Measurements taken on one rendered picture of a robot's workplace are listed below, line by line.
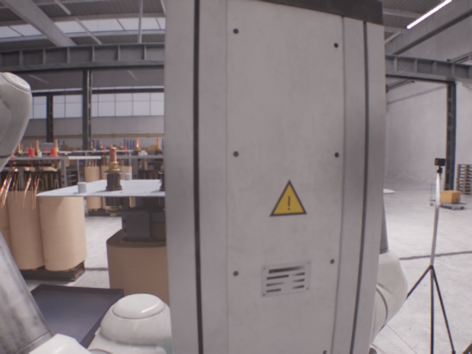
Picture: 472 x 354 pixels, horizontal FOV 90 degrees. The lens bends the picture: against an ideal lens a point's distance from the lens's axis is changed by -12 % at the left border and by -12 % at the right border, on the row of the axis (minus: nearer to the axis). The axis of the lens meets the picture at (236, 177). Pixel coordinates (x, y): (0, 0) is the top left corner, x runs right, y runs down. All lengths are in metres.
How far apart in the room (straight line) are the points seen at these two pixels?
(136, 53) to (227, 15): 9.80
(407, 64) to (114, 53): 10.77
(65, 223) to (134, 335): 3.08
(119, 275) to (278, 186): 1.24
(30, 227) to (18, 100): 3.15
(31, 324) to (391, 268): 0.80
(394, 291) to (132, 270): 1.15
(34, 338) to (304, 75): 0.54
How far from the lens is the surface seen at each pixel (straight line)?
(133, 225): 1.43
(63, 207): 3.53
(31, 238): 3.83
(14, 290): 0.51
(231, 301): 0.41
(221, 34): 0.38
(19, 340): 0.49
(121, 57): 10.29
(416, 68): 12.13
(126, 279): 1.50
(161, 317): 0.57
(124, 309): 0.57
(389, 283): 0.84
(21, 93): 0.72
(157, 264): 1.43
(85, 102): 10.97
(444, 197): 9.77
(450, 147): 14.15
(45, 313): 1.40
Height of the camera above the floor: 1.52
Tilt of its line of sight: 4 degrees down
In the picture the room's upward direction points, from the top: straight up
